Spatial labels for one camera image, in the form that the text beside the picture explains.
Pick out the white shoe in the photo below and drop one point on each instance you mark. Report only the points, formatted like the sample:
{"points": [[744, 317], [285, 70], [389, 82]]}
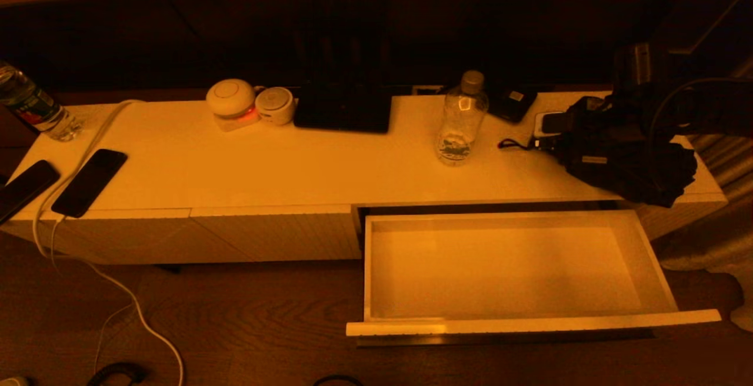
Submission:
{"points": [[13, 382]]}

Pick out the black flat box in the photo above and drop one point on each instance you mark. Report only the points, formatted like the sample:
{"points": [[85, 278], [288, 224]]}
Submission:
{"points": [[341, 112]]}

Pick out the white round red-lit device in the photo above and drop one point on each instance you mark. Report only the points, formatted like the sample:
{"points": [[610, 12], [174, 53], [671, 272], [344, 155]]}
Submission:
{"points": [[230, 97]]}

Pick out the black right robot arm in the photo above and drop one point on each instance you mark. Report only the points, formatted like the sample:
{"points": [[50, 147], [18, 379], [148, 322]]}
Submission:
{"points": [[712, 115]]}

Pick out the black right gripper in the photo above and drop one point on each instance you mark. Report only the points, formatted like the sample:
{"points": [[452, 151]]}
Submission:
{"points": [[597, 133]]}

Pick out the clear plastic bottle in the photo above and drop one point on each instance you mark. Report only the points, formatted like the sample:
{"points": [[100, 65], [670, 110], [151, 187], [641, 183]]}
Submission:
{"points": [[462, 121]]}

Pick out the small black labelled device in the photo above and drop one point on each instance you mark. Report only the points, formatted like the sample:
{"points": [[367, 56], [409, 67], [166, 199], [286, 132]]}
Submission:
{"points": [[510, 106]]}

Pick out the white low cabinet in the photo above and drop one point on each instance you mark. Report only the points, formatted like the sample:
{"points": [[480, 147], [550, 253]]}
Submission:
{"points": [[294, 162]]}

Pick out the small white round speaker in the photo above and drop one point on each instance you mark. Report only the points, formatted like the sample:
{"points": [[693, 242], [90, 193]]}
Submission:
{"points": [[275, 105]]}

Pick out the white and grey wrist camera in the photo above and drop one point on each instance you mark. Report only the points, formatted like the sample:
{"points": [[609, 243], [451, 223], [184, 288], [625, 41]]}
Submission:
{"points": [[550, 124]]}

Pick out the black umbrella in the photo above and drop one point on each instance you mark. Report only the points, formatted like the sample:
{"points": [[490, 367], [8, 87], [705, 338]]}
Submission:
{"points": [[641, 180]]}

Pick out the green label water bottle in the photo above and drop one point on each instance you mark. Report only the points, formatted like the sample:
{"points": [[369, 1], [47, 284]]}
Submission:
{"points": [[32, 106]]}

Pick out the white cabinet drawer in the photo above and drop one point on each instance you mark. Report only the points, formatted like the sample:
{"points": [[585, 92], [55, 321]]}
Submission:
{"points": [[500, 268]]}

